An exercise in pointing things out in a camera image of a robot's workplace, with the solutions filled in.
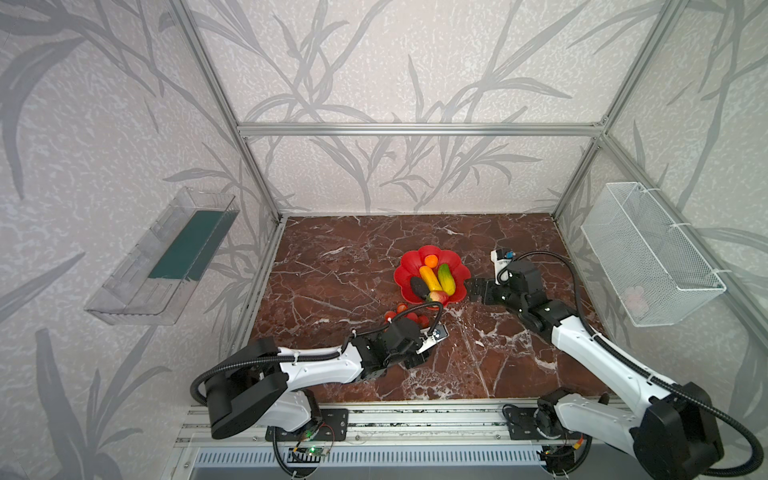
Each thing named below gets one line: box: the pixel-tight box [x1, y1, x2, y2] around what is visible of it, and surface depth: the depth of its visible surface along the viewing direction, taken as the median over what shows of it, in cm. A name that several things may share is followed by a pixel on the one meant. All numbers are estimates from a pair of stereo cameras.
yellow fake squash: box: [419, 265, 443, 291], surface depth 100 cm
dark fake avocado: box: [410, 276, 431, 298], surface depth 98 cm
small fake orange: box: [424, 254, 439, 268], surface depth 104 cm
